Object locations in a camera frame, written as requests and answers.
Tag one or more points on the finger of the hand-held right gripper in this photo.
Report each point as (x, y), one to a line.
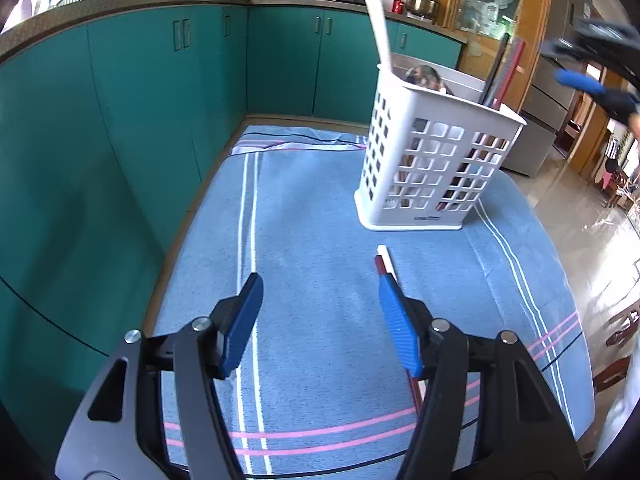
(610, 42)
(580, 81)

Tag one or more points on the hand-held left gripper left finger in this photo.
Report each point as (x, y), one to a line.
(245, 320)

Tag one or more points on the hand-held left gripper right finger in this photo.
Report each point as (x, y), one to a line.
(397, 325)

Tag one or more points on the dark brown chopstick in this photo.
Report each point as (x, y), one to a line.
(380, 266)

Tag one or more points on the beige chopstick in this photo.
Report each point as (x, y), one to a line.
(378, 30)
(389, 260)

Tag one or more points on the red chopstick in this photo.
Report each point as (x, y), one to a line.
(512, 67)

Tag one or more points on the black textured chopstick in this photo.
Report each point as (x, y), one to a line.
(497, 67)

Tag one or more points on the white plastic utensil basket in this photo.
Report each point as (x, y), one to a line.
(400, 224)

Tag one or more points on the grey refrigerator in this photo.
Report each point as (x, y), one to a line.
(540, 105)

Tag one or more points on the wooden glass door cabinet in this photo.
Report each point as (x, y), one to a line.
(485, 0)

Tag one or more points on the blue striped cloth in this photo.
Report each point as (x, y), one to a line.
(310, 210)

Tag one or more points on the steel cooking pot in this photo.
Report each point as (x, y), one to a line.
(422, 4)

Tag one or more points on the red canister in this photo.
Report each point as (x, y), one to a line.
(398, 6)

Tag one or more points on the teal kitchen cabinets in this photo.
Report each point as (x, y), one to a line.
(125, 135)

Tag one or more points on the wooden chair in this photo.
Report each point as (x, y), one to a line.
(622, 325)

